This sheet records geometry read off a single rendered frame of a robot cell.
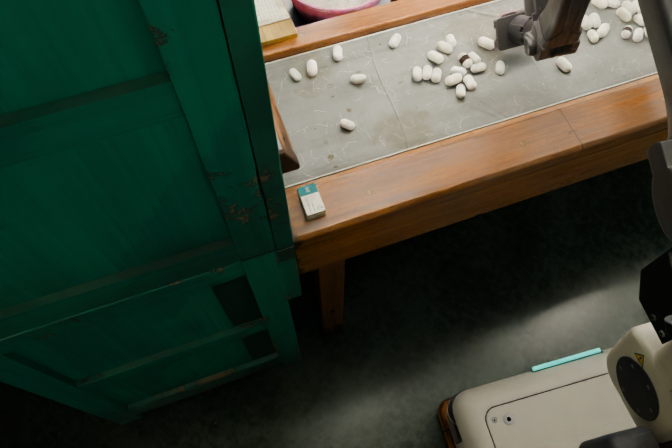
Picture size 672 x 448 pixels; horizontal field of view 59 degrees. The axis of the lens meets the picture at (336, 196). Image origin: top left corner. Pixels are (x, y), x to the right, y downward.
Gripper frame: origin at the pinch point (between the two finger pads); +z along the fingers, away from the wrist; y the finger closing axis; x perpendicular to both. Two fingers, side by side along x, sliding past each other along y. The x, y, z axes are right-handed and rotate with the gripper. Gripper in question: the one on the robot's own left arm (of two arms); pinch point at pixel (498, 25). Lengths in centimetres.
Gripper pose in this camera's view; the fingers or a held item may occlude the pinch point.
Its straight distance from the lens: 137.9
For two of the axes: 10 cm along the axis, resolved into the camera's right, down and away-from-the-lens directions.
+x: 2.1, 8.9, 4.1
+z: -2.4, -3.6, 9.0
